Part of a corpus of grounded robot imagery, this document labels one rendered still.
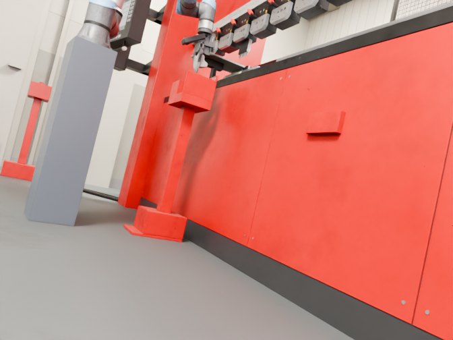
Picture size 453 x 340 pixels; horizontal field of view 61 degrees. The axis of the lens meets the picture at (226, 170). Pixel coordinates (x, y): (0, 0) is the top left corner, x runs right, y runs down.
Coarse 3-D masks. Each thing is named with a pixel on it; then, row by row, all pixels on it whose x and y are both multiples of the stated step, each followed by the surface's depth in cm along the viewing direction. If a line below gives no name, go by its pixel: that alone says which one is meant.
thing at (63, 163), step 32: (64, 64) 166; (96, 64) 163; (64, 96) 158; (96, 96) 164; (64, 128) 159; (96, 128) 166; (64, 160) 160; (32, 192) 160; (64, 192) 161; (64, 224) 162
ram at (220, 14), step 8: (216, 0) 275; (224, 0) 261; (232, 0) 250; (240, 0) 238; (248, 0) 228; (264, 0) 210; (216, 8) 271; (224, 8) 258; (232, 8) 247; (248, 8) 226; (216, 16) 267; (224, 16) 254; (224, 24) 251
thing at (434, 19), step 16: (432, 16) 100; (448, 16) 96; (368, 32) 119; (384, 32) 114; (400, 32) 108; (320, 48) 139; (336, 48) 131; (352, 48) 124; (272, 64) 165; (288, 64) 155; (224, 80) 205; (240, 80) 189
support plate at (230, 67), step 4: (192, 56) 219; (212, 56) 211; (216, 56) 209; (220, 56) 210; (216, 60) 216; (220, 60) 214; (224, 60) 213; (228, 60) 212; (224, 64) 220; (228, 64) 218; (232, 64) 217; (236, 64) 215; (240, 64) 216; (224, 68) 227; (228, 68) 226; (232, 68) 224; (236, 68) 222; (240, 68) 220
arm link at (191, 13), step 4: (180, 0) 186; (180, 4) 186; (196, 4) 187; (176, 8) 187; (180, 8) 187; (184, 8) 183; (196, 8) 187; (176, 12) 190; (180, 12) 188; (184, 12) 188; (188, 12) 187; (192, 12) 188; (196, 12) 188; (192, 16) 190; (196, 16) 190
